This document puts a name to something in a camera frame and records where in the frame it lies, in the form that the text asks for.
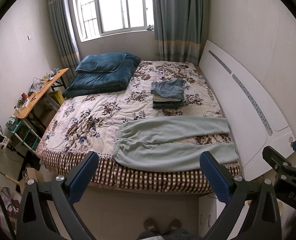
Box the light green fleece pants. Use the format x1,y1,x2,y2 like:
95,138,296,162
113,116,238,172

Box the cardboard box on floor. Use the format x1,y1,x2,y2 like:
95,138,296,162
19,167,45,194

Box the floral quilted bed cover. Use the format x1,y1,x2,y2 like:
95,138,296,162
35,60,242,194

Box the white bed headboard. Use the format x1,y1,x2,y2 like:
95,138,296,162
199,41,295,180

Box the brown slipper right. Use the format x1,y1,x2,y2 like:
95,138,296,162
166,218,182,233

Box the brown slipper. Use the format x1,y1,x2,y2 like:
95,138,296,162
166,218,182,233
144,218,159,233

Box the orange wooden side table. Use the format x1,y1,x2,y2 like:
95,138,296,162
14,67,69,153

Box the brown slipper left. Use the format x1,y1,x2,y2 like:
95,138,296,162
144,218,159,233

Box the red cup on table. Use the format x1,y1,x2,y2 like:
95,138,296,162
21,92,28,101

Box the dark teal folded blanket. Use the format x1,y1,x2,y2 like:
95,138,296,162
63,52,141,98

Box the stack of folded jeans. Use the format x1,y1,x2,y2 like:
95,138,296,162
151,79,185,109

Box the left teal curtain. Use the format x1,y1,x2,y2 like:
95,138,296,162
47,0,81,79

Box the teal curtain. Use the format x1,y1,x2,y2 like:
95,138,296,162
47,0,81,79
153,0,209,66

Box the right teal curtain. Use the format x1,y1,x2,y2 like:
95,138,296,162
153,0,209,66

